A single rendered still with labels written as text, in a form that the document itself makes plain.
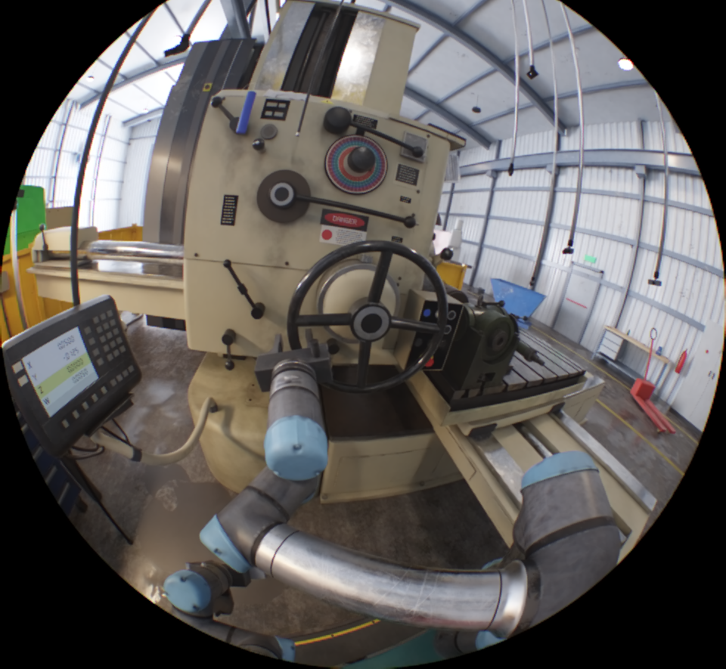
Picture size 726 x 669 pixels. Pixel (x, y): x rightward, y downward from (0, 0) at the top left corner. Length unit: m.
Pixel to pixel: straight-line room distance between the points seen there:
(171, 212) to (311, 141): 1.03
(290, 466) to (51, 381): 0.48
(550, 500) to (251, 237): 0.81
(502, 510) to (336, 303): 0.96
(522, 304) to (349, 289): 6.43
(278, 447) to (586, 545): 0.34
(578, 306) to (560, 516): 8.03
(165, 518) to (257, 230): 1.57
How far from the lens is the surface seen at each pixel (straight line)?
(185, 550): 1.63
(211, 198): 0.76
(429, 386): 1.07
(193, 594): 0.52
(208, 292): 0.80
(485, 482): 1.14
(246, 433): 1.20
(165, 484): 1.83
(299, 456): 0.29
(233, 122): 0.75
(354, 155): 0.65
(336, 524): 1.61
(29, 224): 4.14
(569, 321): 8.37
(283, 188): 0.64
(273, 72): 1.63
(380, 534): 1.64
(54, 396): 0.60
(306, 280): 0.49
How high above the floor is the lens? 1.49
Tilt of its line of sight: 18 degrees down
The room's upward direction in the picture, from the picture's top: 11 degrees clockwise
